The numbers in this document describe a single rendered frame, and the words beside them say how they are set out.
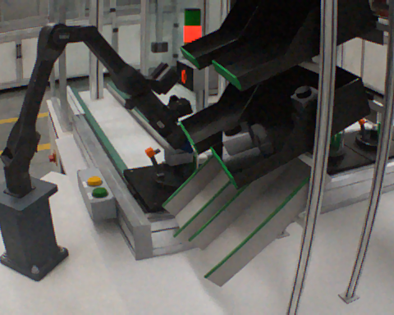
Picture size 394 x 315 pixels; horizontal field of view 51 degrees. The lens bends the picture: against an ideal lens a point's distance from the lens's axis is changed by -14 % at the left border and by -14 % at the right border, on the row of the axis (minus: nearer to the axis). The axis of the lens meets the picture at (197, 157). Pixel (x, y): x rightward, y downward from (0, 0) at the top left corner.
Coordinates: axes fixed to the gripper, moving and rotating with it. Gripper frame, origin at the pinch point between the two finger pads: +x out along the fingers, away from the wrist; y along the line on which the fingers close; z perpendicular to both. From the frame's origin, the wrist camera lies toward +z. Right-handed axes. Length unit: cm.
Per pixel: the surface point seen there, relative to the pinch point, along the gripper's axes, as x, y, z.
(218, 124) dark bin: -12.2, -26.9, 6.2
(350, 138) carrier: 51, 8, 46
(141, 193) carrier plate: 1.2, -3.6, -16.6
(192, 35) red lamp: -13.3, 16.6, 23.3
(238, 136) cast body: -18.8, -44.3, 4.9
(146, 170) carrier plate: 4.6, 9.1, -12.3
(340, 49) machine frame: 58, 60, 90
